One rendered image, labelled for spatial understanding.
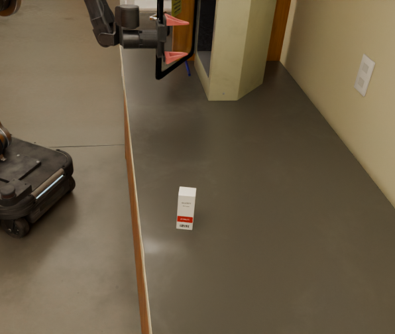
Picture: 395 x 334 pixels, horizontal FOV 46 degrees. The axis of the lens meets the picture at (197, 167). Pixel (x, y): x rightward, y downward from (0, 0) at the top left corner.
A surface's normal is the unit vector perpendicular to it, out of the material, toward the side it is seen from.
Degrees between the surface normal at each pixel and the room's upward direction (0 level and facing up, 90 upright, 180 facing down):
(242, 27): 90
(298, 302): 0
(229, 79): 90
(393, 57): 90
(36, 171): 0
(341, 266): 0
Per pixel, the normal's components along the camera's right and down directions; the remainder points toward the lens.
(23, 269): 0.07, -0.81
